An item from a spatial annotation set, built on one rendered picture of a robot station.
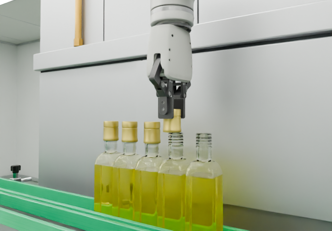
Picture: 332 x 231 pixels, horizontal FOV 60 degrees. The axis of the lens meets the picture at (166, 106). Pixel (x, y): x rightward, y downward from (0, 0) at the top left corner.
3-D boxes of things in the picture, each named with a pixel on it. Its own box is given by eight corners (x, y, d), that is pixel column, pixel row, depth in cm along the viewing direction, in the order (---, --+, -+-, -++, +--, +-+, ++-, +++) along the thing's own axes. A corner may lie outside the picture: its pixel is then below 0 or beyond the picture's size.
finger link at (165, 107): (160, 83, 55) (159, 118, 55) (150, 81, 52) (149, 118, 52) (174, 82, 53) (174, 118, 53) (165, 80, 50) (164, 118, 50)
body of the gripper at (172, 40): (169, 32, 62) (169, 84, 62) (140, 20, 53) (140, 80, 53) (200, 27, 58) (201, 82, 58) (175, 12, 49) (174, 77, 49)
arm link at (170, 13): (166, 23, 62) (166, 36, 62) (141, 10, 55) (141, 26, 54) (201, 16, 57) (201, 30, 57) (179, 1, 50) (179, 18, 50)
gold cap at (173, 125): (184, 131, 56) (184, 109, 56) (175, 132, 53) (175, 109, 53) (169, 131, 58) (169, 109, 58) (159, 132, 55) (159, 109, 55)
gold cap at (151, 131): (163, 142, 60) (163, 121, 60) (154, 144, 57) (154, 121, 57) (149, 141, 62) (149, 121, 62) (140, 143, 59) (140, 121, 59)
